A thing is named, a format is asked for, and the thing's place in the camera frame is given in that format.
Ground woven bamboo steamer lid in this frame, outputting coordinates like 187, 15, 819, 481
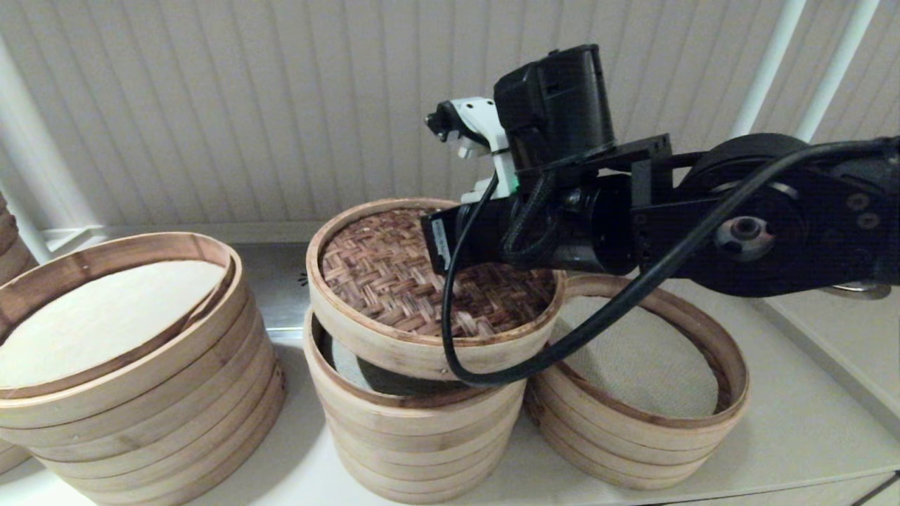
306, 197, 567, 382

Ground white steamer liner green flecks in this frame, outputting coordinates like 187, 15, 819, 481
330, 337, 458, 396

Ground tall narrow bamboo steamer stack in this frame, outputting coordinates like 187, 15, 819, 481
302, 309, 528, 504

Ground short bamboo steamer stack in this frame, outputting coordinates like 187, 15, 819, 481
524, 274, 750, 491

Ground large plain white steamer liner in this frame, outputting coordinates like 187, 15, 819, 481
0, 261, 229, 389

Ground wide bamboo steamer stack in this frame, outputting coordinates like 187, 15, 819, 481
0, 233, 287, 506

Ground dark bamboo steamer stack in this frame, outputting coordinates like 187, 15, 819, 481
0, 190, 41, 289

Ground white metal pole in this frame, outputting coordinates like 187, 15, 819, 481
795, 0, 880, 141
731, 0, 808, 138

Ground round steel counter dish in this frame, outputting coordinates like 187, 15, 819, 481
823, 281, 890, 301

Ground thick white pipe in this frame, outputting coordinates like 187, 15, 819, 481
0, 35, 99, 233

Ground long black cable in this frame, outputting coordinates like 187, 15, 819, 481
442, 137, 900, 387

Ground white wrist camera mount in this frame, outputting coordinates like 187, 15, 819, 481
425, 97, 520, 205

